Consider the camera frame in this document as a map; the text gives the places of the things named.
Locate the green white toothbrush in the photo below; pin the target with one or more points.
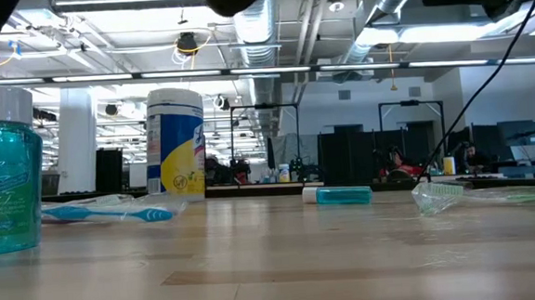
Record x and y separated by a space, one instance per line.
444 189

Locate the blue white toothbrush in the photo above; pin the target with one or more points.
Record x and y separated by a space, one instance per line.
150 215

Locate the long ceiling light strip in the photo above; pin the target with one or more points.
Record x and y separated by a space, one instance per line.
267 70

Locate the round ceiling sensor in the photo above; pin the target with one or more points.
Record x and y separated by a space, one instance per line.
336 4

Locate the Lysol wipes canister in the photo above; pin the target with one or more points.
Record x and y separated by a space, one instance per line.
176 146

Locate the computer monitor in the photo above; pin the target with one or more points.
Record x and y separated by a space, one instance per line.
520 139

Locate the person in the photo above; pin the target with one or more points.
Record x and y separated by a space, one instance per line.
399 165
475 158
213 169

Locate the small yellow canister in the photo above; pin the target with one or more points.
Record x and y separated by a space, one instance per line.
448 166

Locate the small wipes canister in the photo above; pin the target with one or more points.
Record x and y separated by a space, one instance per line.
284 173

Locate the black partition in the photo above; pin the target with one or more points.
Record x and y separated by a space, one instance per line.
352 159

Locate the black cabinet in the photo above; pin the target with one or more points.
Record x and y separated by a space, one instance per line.
109 171

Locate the teal mouthwash bottle white cap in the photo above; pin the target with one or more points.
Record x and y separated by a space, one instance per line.
6 184
345 195

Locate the black station frame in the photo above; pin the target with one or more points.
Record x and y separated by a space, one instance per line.
265 106
409 102

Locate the black aluminium frame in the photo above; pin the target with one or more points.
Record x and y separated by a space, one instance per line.
251 191

